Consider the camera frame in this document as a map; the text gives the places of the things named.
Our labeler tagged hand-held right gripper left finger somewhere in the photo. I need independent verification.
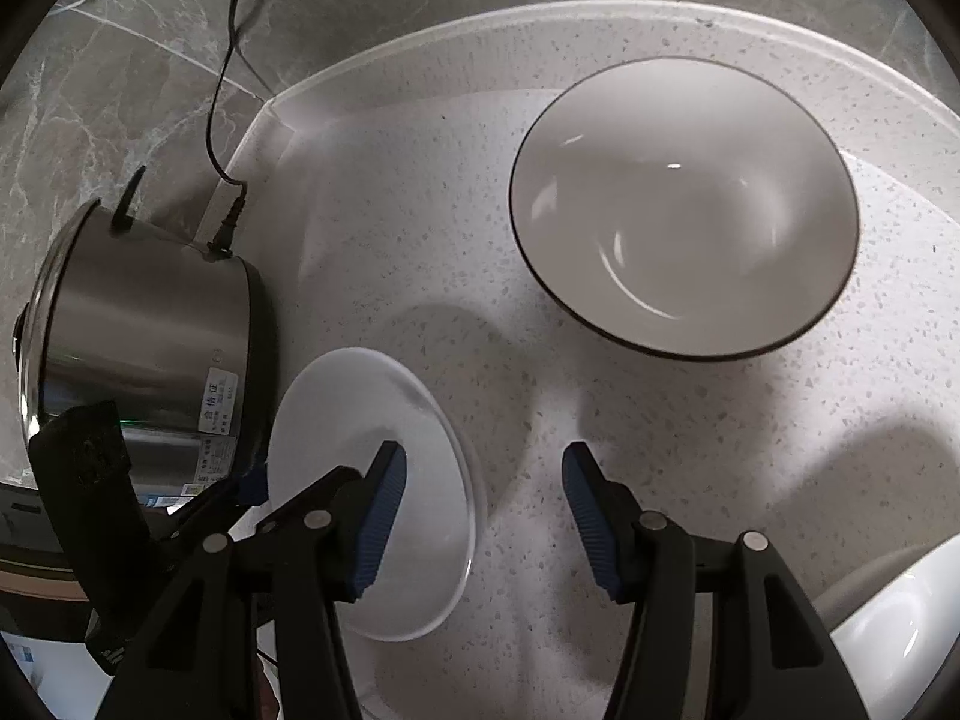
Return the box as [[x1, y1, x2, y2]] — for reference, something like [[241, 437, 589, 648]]
[[97, 441, 410, 720]]

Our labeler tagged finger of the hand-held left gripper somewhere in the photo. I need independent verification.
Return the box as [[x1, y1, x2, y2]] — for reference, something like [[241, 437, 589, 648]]
[[161, 463, 269, 557]]

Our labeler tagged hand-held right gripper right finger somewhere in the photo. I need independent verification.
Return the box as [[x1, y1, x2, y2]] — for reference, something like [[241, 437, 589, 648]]
[[562, 441, 860, 720]]

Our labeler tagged small plain white bowl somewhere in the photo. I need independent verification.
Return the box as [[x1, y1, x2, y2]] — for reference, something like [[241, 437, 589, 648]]
[[268, 347, 481, 643]]

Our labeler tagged dark rimmed floral bowl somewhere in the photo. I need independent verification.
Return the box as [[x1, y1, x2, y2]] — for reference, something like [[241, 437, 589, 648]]
[[509, 56, 860, 362]]

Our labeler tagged large white bowl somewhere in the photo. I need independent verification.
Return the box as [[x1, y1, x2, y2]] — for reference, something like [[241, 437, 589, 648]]
[[814, 540, 960, 698]]

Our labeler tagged stainless steel rice cooker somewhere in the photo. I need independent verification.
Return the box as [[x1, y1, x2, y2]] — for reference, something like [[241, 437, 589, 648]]
[[13, 165, 280, 518]]

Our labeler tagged black power cable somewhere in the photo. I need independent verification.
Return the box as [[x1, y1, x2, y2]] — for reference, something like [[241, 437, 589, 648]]
[[176, 0, 250, 260]]

